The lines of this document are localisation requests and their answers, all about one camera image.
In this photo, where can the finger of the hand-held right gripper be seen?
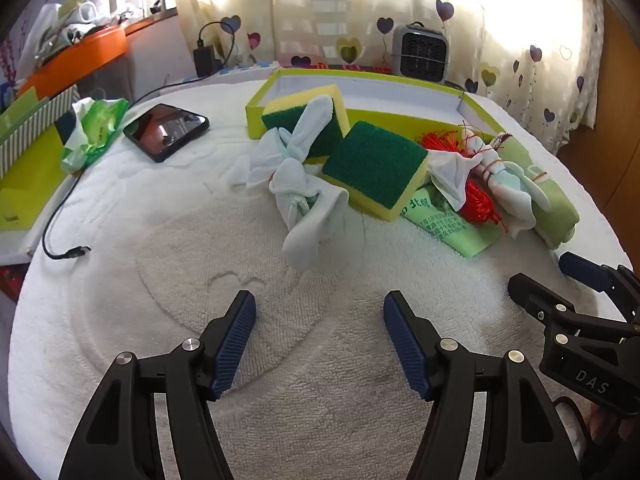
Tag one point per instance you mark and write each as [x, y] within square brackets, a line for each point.
[580, 266]
[530, 295]

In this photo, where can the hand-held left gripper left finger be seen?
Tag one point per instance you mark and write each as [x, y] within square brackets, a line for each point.
[235, 345]

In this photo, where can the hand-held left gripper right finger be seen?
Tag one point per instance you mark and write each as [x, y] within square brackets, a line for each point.
[407, 345]

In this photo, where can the green towel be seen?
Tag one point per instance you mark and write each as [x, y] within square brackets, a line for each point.
[555, 205]

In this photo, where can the banded pale sock bundle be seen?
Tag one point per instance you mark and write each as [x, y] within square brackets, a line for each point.
[515, 195]

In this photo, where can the clear plastic bag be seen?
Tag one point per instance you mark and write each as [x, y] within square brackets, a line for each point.
[450, 172]

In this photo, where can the yellow green scouring sponge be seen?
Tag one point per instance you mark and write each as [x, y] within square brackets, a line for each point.
[277, 119]
[375, 165]

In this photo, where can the lime green cardboard box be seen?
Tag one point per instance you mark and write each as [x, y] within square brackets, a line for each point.
[390, 91]

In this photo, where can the wooden wardrobe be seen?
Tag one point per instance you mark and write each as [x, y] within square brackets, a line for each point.
[620, 110]

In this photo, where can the black smartphone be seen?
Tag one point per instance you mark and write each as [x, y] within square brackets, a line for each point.
[165, 127]

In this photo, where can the green tissue pack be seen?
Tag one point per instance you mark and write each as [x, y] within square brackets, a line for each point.
[92, 130]

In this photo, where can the lime green striped box lid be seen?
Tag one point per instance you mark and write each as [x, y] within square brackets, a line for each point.
[30, 180]

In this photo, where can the grey space heater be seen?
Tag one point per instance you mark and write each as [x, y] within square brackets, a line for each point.
[419, 52]

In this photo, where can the white blue power strip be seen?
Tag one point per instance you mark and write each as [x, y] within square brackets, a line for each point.
[245, 69]

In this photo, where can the plaid cloth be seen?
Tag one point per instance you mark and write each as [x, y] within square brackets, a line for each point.
[350, 67]

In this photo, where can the black charger adapter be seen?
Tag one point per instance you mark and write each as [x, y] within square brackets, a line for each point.
[204, 60]

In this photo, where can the orange shelf bin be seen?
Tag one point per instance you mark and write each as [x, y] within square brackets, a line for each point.
[75, 55]

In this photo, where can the heart print curtain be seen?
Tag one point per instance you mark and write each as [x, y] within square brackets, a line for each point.
[310, 10]

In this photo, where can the white plastic bag clutter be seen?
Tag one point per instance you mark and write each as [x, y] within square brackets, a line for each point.
[55, 20]

